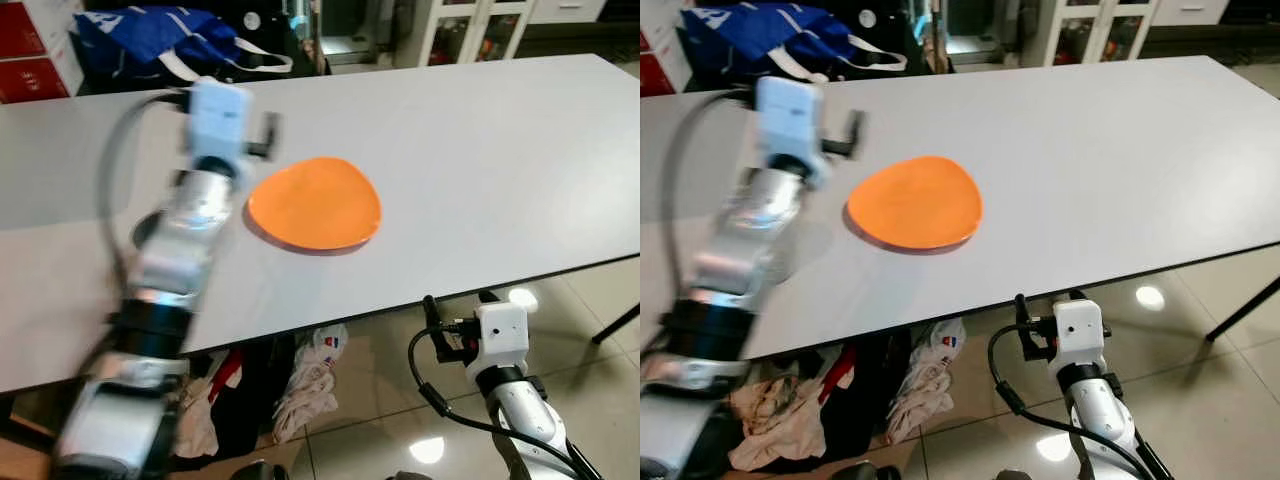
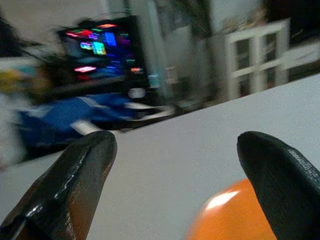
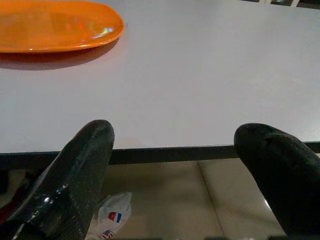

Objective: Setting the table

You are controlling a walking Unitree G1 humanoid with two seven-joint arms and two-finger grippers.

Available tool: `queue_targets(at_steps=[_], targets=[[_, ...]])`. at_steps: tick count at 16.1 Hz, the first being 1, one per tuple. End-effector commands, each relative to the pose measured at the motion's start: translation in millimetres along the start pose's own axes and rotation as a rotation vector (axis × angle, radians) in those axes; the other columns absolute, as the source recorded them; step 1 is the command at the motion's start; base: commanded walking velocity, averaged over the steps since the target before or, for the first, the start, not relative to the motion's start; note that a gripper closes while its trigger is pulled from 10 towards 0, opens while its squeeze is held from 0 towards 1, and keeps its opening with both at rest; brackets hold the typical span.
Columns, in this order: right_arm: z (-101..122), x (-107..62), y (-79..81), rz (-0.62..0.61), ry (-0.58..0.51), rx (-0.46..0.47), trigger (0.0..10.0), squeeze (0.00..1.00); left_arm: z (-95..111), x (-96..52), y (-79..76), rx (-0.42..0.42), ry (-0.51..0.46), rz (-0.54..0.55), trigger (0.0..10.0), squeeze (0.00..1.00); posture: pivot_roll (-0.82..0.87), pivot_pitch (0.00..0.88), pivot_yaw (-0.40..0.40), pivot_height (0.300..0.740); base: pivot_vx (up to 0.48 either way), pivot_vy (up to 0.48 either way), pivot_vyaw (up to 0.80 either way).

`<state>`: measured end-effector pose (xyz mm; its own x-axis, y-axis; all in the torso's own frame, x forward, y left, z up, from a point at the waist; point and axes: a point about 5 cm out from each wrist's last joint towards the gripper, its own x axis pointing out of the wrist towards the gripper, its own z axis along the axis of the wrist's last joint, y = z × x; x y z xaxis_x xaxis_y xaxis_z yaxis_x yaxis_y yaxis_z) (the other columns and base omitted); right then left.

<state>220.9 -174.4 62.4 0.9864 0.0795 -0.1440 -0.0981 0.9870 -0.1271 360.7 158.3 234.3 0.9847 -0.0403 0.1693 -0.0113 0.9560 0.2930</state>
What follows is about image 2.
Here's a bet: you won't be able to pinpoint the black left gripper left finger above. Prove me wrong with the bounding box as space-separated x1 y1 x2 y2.
0 130 118 240

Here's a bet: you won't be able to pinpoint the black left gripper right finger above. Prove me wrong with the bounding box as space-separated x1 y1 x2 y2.
236 130 320 240

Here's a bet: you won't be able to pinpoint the orange bowl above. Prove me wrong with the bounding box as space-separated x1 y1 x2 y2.
184 178 277 240

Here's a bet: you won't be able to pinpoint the blue cloth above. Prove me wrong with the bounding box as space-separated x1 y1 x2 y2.
16 92 141 149

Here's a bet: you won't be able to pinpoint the yellow object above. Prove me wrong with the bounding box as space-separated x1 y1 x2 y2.
0 68 26 94

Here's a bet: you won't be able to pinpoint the white glass-door cabinet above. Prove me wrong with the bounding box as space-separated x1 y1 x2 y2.
224 18 292 101

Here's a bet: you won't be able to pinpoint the black computer case coloured lights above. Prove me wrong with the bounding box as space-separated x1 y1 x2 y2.
56 15 149 94

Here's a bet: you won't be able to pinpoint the dark green plant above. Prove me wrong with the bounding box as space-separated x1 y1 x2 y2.
172 0 214 39

